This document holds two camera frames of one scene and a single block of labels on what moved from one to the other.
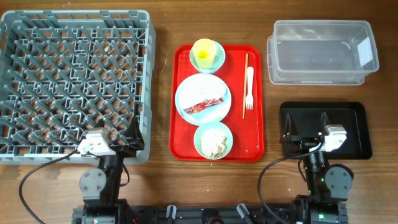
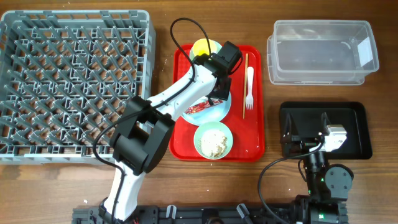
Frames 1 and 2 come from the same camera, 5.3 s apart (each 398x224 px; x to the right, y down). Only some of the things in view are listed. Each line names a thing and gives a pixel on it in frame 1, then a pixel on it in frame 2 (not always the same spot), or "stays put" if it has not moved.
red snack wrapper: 203,104 stays put
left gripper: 130,150 to 224,93
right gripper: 303,143 stays put
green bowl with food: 213,140 stays put
